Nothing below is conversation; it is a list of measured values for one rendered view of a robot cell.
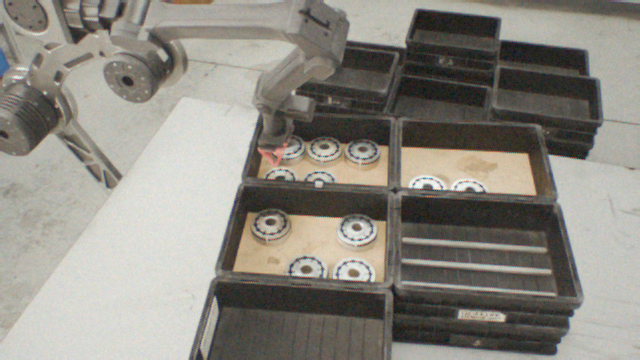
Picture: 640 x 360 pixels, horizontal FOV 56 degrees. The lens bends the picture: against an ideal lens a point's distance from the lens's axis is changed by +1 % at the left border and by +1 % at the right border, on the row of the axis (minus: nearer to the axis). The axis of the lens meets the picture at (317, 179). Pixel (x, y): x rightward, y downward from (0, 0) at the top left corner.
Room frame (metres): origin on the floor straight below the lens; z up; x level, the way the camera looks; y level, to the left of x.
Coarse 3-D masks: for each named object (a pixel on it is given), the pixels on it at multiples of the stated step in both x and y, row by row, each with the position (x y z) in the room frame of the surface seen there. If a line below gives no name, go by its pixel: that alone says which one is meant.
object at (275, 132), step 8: (264, 120) 1.17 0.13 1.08; (272, 120) 1.16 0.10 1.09; (280, 120) 1.16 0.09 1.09; (288, 120) 1.22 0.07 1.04; (264, 128) 1.18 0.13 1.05; (272, 128) 1.16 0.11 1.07; (280, 128) 1.16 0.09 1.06; (288, 128) 1.19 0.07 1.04; (264, 136) 1.16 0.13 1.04; (272, 136) 1.16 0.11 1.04; (280, 136) 1.16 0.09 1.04; (264, 144) 1.14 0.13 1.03; (272, 144) 1.13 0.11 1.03; (280, 144) 1.13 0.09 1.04
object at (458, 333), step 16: (400, 320) 0.76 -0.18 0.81; (416, 320) 0.76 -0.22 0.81; (432, 320) 0.75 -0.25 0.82; (448, 320) 0.75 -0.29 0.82; (400, 336) 0.77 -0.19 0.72; (416, 336) 0.77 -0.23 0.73; (432, 336) 0.76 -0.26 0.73; (448, 336) 0.75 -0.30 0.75; (464, 336) 0.75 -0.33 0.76; (480, 336) 0.75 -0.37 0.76; (496, 336) 0.74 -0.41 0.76; (512, 336) 0.74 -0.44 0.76; (528, 336) 0.74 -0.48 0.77; (544, 336) 0.73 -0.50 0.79; (560, 336) 0.72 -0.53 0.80; (512, 352) 0.73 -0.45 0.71; (528, 352) 0.73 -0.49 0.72; (544, 352) 0.73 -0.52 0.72
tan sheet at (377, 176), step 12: (264, 156) 1.32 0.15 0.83; (384, 156) 1.30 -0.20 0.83; (264, 168) 1.27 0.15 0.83; (288, 168) 1.26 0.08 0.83; (300, 168) 1.26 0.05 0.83; (312, 168) 1.26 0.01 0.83; (324, 168) 1.26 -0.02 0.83; (336, 168) 1.26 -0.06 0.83; (348, 168) 1.26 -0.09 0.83; (384, 168) 1.25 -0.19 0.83; (348, 180) 1.21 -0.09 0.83; (360, 180) 1.20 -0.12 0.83; (372, 180) 1.20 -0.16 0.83; (384, 180) 1.20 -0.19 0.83
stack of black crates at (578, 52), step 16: (512, 48) 2.45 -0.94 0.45; (528, 48) 2.43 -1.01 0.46; (544, 48) 2.41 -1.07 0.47; (560, 48) 2.40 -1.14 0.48; (576, 48) 2.38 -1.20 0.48; (496, 64) 2.28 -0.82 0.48; (512, 64) 2.43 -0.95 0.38; (528, 64) 2.42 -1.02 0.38; (544, 64) 2.41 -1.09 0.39; (560, 64) 2.39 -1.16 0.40; (576, 64) 2.37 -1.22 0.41
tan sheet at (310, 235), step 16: (304, 224) 1.05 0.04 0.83; (320, 224) 1.04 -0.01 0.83; (336, 224) 1.04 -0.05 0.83; (384, 224) 1.04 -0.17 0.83; (288, 240) 0.99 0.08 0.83; (304, 240) 0.99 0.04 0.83; (320, 240) 0.99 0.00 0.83; (336, 240) 0.99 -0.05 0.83; (384, 240) 0.98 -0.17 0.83; (240, 256) 0.95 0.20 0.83; (256, 256) 0.94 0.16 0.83; (272, 256) 0.94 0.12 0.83; (288, 256) 0.94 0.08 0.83; (320, 256) 0.94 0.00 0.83; (336, 256) 0.94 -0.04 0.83; (352, 256) 0.94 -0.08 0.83; (368, 256) 0.93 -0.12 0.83; (256, 272) 0.90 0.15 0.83; (272, 272) 0.89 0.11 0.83
